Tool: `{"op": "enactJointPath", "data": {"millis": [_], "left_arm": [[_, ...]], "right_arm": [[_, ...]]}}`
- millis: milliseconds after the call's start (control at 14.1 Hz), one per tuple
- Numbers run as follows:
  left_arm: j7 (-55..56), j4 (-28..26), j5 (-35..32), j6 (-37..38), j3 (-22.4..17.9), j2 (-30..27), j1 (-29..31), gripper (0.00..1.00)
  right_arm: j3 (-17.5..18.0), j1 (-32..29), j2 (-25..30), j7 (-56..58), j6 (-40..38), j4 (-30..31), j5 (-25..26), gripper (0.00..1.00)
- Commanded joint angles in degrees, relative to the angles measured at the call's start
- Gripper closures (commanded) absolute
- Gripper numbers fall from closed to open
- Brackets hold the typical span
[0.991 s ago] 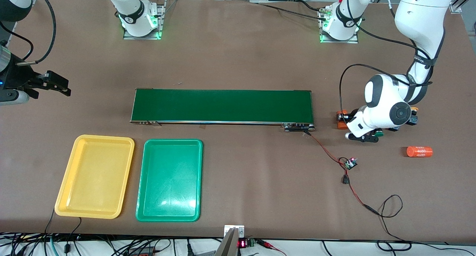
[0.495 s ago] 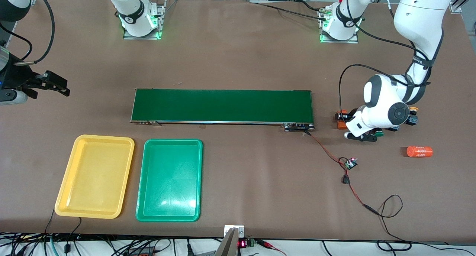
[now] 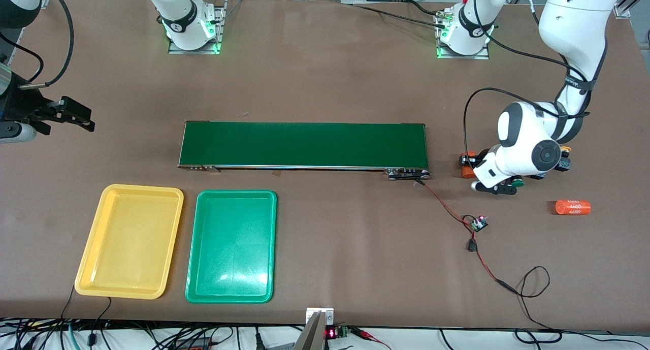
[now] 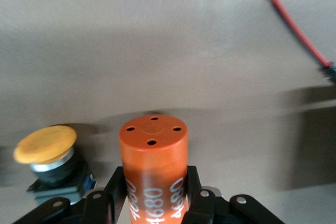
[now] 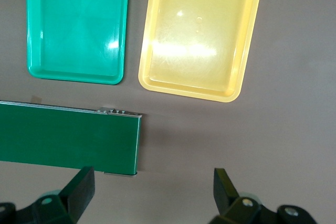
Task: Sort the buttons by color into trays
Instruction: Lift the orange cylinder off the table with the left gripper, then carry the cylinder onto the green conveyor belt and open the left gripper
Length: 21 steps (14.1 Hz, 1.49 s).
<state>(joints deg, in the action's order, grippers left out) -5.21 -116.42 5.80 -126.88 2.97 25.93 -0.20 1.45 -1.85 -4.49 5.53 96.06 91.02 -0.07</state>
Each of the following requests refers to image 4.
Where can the orange 4680 battery cylinder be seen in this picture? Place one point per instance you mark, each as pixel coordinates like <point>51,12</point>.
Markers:
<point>153,161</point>

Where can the yellow mushroom push button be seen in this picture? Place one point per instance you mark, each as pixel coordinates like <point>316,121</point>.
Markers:
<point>44,142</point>

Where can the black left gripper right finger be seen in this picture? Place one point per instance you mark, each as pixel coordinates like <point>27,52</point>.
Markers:
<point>210,208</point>

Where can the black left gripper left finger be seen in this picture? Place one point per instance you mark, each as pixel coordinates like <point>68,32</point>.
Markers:
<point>99,208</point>

